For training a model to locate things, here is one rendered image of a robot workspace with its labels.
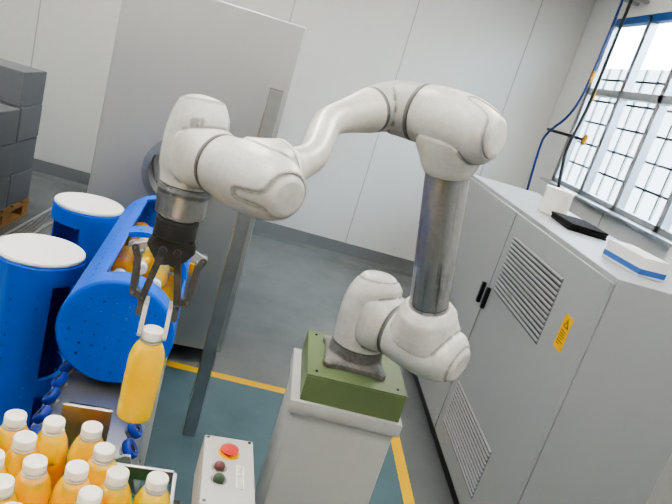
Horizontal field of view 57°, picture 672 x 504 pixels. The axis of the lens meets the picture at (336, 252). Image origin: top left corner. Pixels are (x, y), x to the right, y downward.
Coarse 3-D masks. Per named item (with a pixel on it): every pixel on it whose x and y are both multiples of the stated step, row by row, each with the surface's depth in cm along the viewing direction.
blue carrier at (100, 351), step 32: (128, 224) 197; (96, 256) 176; (96, 288) 151; (128, 288) 152; (160, 288) 160; (64, 320) 152; (96, 320) 153; (128, 320) 155; (160, 320) 156; (64, 352) 155; (96, 352) 156; (128, 352) 157
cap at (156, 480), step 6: (150, 474) 112; (156, 474) 113; (162, 474) 113; (150, 480) 111; (156, 480) 112; (162, 480) 112; (168, 480) 113; (150, 486) 111; (156, 486) 111; (162, 486) 111; (156, 492) 111
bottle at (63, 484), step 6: (60, 480) 109; (66, 480) 108; (84, 480) 109; (60, 486) 108; (66, 486) 108; (72, 486) 108; (78, 486) 109; (54, 492) 109; (60, 492) 108; (66, 492) 108; (72, 492) 108; (54, 498) 108; (60, 498) 108; (66, 498) 108; (72, 498) 108
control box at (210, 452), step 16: (208, 448) 122; (240, 448) 125; (208, 464) 118; (240, 464) 120; (208, 480) 114; (240, 480) 116; (192, 496) 121; (208, 496) 110; (224, 496) 111; (240, 496) 112
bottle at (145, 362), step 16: (144, 352) 114; (160, 352) 116; (128, 368) 115; (144, 368) 114; (160, 368) 117; (128, 384) 116; (144, 384) 116; (128, 400) 116; (144, 400) 117; (128, 416) 117; (144, 416) 118
